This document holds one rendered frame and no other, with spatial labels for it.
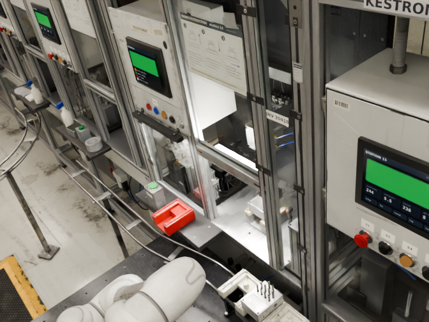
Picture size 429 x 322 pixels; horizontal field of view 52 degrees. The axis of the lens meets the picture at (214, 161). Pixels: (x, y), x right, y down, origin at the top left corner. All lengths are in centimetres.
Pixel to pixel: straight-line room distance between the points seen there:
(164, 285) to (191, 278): 9
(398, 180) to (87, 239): 283
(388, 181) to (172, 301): 66
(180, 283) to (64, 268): 220
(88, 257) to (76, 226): 40
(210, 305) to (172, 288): 75
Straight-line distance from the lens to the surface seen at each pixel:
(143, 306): 129
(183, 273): 133
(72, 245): 359
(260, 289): 171
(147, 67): 177
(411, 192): 108
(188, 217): 205
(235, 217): 205
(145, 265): 227
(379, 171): 110
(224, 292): 182
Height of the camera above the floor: 231
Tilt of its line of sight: 35 degrees down
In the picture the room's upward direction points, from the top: 10 degrees counter-clockwise
